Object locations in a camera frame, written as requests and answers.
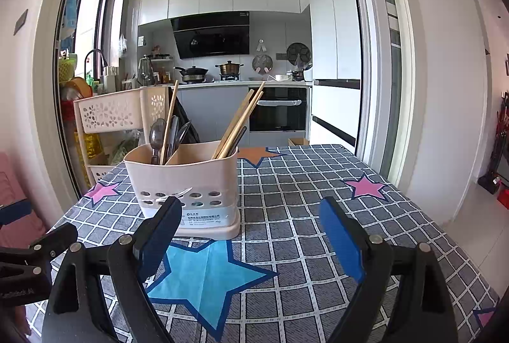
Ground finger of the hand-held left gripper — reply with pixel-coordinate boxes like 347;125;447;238
0;224;78;286
0;200;32;225

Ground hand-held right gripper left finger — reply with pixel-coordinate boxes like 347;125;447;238
42;196;184;343

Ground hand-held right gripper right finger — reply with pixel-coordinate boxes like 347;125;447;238
319;197;460;343

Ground beige utensil holder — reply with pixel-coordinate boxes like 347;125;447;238
123;140;242;238

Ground black-handled utensil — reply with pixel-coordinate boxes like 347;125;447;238
167;115;179;161

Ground black chopstick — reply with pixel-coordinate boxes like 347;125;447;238
227;126;248;159

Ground pink stool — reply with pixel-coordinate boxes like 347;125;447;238
0;152;48;248

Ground green vegetables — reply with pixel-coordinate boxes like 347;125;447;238
111;130;142;165

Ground yellow oil bottle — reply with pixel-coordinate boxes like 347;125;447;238
75;132;104;161

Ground black plastic bag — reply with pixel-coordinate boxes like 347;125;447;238
175;99;200;144

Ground beige storage trolley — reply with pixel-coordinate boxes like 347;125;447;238
73;85;171;187

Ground yellow plastic basin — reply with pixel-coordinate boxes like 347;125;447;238
64;78;93;97

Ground black built-in oven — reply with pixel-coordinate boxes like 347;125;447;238
250;86;309;133

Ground grey kitchen counter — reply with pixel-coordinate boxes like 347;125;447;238
177;79;313;147

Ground green plastic basket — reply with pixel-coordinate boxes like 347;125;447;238
59;58;78;81

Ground black floor stand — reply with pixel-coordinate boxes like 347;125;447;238
477;174;502;195

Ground glass kettle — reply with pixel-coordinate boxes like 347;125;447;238
138;56;156;85

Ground black wok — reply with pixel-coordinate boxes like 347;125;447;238
174;66;209;83

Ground gas stove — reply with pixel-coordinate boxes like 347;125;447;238
181;75;243;83

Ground black kitchen faucet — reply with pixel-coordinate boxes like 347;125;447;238
84;49;109;79

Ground bronze stockpot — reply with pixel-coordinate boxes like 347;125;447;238
215;61;244;77

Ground round dark steamer rack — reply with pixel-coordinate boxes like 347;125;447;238
286;42;311;63

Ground round metal steamer rack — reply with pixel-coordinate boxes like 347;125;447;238
252;54;274;74

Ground white refrigerator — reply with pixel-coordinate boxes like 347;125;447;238
304;0;362;147

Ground blue hanging towel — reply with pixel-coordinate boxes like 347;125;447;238
64;0;76;30

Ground black range hood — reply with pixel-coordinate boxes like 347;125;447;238
171;11;250;59

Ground grey light switch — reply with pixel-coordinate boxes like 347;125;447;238
14;9;29;36

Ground red and black wall decoration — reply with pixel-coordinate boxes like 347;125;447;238
489;93;509;185

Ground white sliding door frame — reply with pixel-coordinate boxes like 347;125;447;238
350;0;420;185

